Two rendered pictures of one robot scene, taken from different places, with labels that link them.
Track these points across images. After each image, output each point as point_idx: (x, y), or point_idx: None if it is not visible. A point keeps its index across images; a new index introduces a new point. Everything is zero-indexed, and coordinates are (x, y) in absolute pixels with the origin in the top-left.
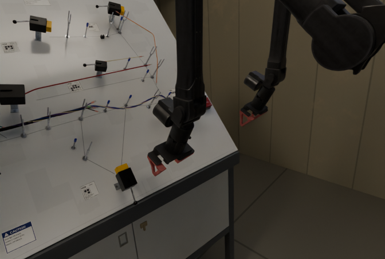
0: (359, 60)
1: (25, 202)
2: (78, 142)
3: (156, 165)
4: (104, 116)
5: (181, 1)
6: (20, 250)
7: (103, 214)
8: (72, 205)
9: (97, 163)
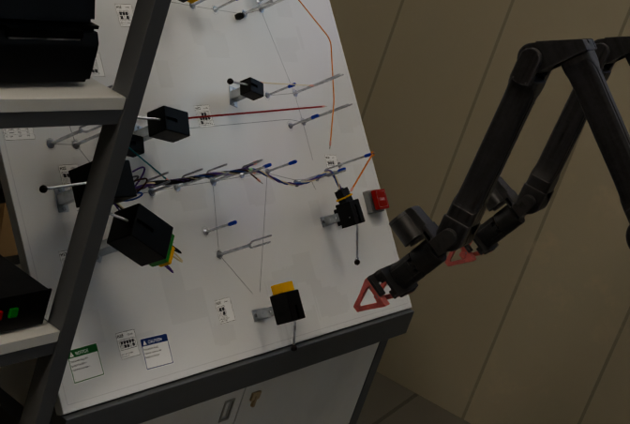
0: None
1: (159, 303)
2: (210, 224)
3: (380, 295)
4: (240, 185)
5: (505, 118)
6: (158, 370)
7: (239, 353)
8: (206, 327)
9: (232, 268)
